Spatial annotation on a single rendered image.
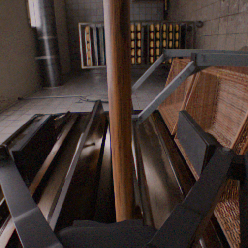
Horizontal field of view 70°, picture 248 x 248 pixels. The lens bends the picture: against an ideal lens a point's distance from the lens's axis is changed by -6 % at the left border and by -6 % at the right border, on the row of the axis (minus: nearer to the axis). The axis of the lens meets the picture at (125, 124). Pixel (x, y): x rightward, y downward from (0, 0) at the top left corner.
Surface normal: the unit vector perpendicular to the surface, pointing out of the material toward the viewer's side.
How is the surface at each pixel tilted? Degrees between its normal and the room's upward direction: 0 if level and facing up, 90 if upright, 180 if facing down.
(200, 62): 90
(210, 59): 90
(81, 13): 90
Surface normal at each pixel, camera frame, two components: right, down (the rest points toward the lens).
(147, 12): 0.02, 0.39
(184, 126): -1.00, 0.04
